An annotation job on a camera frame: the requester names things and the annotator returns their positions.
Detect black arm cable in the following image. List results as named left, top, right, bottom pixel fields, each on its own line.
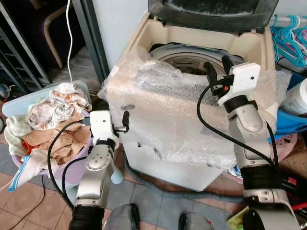
left=196, top=84, right=280, bottom=167
left=47, top=120, right=92, bottom=210

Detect beige garment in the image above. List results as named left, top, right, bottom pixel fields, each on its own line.
left=21, top=113, right=93, bottom=167

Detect blue plastic basin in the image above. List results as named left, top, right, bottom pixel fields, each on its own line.
left=276, top=72, right=307, bottom=136

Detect purple laundry basin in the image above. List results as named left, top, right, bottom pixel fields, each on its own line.
left=12, top=139, right=94, bottom=185

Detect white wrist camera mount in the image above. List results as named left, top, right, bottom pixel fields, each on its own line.
left=90, top=110, right=116, bottom=142
left=218, top=62, right=261, bottom=107

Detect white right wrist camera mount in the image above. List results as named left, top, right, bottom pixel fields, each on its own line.
left=218, top=62, right=261, bottom=107

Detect white cloth with blue trim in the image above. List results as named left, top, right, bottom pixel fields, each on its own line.
left=7, top=152, right=35, bottom=192

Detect white hanging cable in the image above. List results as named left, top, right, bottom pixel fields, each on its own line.
left=65, top=0, right=76, bottom=85

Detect dark metal rack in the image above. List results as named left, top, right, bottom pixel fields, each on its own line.
left=0, top=0, right=51, bottom=92

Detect grey robot left leg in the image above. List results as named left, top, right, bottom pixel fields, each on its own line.
left=103, top=203, right=141, bottom=230

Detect teal and pink clothes hangers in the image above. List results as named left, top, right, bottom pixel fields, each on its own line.
left=270, top=14, right=307, bottom=68

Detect red tool handle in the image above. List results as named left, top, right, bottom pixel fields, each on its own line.
left=289, top=201, right=307, bottom=212

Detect dark chair with wooden frame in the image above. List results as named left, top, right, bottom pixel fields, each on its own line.
left=19, top=0, right=88, bottom=69

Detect clear bubble wrap sheet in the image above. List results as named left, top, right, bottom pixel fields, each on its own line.
left=98, top=46, right=293, bottom=171

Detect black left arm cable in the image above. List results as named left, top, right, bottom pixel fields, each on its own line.
left=47, top=120, right=92, bottom=210

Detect grey robot leg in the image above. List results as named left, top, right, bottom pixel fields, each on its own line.
left=177, top=212, right=217, bottom=230
left=103, top=203, right=141, bottom=230

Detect grey hanger rail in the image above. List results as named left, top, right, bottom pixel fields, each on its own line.
left=273, top=15, right=307, bottom=25

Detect white top-load washing machine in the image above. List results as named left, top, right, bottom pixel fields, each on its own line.
left=105, top=11, right=280, bottom=192

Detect dark washing machine lid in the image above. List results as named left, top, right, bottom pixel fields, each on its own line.
left=148, top=0, right=280, bottom=33

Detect yellow-green cloth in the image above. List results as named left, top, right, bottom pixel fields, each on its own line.
left=225, top=206, right=250, bottom=230

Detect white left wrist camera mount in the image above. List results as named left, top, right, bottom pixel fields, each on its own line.
left=90, top=110, right=116, bottom=142

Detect pale green garment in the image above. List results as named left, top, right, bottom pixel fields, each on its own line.
left=4, top=115, right=30, bottom=147

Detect grey robot right leg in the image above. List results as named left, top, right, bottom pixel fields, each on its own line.
left=177, top=212, right=217, bottom=230

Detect white jar with green lid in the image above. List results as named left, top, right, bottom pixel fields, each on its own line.
left=283, top=79, right=307, bottom=116

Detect white patterned garment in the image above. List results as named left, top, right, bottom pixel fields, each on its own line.
left=26, top=83, right=92, bottom=131

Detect grey floor mat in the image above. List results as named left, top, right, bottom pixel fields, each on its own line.
left=96, top=156, right=251, bottom=230

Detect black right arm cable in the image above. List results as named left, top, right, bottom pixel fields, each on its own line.
left=196, top=84, right=280, bottom=167

